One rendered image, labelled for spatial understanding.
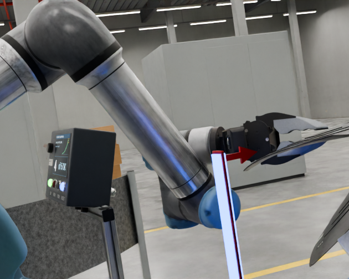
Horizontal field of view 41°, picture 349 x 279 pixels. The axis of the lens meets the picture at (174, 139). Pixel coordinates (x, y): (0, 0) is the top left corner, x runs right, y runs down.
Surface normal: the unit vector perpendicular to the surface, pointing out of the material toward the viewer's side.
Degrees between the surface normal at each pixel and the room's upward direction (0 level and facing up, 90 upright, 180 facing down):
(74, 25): 71
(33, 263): 90
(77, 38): 81
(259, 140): 84
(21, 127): 90
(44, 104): 90
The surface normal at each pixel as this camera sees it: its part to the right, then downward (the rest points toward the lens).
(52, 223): 0.70, -0.07
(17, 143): 0.27, 0.01
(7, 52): -0.49, 0.13
